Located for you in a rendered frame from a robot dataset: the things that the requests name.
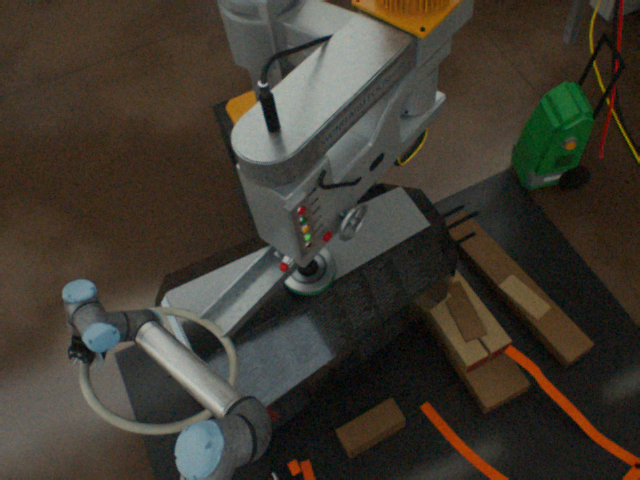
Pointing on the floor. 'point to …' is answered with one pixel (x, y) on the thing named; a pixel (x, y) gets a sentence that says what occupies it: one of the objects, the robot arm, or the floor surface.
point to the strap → (551, 396)
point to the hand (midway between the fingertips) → (92, 362)
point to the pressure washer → (560, 133)
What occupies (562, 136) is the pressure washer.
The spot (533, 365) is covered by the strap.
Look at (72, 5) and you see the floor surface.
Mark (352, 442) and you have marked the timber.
